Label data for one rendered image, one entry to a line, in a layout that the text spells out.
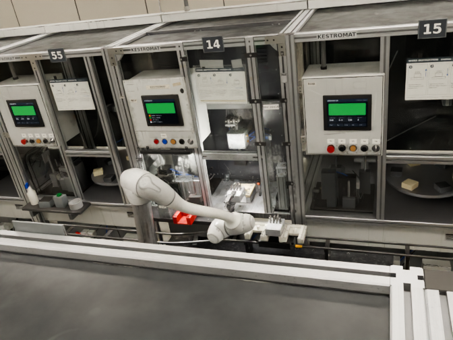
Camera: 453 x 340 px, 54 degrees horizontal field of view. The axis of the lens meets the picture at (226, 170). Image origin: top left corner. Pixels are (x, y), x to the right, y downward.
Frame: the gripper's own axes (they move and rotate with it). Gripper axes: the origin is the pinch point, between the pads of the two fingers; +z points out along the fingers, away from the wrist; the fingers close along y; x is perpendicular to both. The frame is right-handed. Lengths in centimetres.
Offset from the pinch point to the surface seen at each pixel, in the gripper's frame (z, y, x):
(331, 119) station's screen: 3, 54, -64
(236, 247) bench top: -8.3, -34.8, 0.8
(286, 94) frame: 8, 67, -39
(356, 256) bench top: -7, -35, -77
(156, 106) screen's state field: 4, 63, 41
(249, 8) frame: 88, 98, 1
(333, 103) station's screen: 4, 63, -64
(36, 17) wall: 365, 58, 423
